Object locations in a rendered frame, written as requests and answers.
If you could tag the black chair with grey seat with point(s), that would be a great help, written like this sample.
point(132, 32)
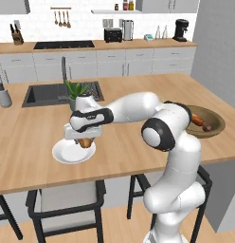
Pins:
point(67, 199)

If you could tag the clear glass bottle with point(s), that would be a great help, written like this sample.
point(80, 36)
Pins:
point(158, 33)
point(165, 33)

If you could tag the orange-brown sausage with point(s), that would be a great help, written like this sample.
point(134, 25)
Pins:
point(197, 119)

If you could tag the green potted plant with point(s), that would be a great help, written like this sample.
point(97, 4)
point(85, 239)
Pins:
point(75, 90)

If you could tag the black coffee machine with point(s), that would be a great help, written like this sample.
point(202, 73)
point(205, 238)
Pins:
point(181, 30)

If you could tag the black hob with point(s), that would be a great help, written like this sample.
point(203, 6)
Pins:
point(64, 44)

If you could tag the grey tap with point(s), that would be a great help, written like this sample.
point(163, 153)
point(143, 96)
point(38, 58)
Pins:
point(63, 69)

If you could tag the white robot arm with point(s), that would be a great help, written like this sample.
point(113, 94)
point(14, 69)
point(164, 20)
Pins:
point(173, 158)

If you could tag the yellow jar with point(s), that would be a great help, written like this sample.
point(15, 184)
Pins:
point(131, 5)

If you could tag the small brown jar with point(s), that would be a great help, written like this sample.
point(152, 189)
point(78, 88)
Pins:
point(116, 7)

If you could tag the dark grey sink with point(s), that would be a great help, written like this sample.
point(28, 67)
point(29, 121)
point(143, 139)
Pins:
point(43, 94)

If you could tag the grey soap dispenser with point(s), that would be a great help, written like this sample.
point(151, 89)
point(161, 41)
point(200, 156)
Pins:
point(4, 98)

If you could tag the white wall shelf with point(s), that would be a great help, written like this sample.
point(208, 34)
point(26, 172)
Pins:
point(116, 11)

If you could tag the grey base cupboard run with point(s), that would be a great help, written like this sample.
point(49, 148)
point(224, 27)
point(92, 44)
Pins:
point(106, 63)

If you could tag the teal small box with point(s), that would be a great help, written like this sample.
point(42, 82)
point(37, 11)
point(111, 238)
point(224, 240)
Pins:
point(148, 37)

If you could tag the red jar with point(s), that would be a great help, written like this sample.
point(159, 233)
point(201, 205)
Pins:
point(125, 5)

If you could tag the grey wall cupboard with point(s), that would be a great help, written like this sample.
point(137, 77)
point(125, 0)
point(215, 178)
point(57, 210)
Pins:
point(12, 6)
point(168, 5)

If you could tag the knife block with knives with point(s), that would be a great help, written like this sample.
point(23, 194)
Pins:
point(17, 37)

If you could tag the wooden utensil rail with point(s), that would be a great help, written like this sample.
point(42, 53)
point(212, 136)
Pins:
point(61, 8)

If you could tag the hanging wooden utensil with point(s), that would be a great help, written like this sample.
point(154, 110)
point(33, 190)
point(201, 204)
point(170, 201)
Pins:
point(56, 21)
point(68, 24)
point(60, 22)
point(64, 22)

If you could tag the brown wooden bowl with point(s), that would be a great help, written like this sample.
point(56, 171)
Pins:
point(214, 121)

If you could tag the black toaster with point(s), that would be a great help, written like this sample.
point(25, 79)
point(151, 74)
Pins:
point(113, 35)

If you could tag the brown bun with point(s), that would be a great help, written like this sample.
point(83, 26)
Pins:
point(85, 143)

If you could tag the grey wall socket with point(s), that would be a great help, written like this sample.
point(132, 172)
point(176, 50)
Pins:
point(107, 23)
point(17, 24)

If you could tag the black stool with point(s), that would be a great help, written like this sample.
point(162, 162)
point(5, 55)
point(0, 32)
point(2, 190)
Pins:
point(135, 193)
point(7, 215)

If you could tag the white round plate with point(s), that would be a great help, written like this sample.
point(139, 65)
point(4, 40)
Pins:
point(72, 154)

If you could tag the dark brown sausage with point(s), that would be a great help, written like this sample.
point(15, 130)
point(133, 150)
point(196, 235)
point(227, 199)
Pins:
point(207, 127)

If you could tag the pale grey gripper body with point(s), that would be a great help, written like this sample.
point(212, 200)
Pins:
point(83, 132)

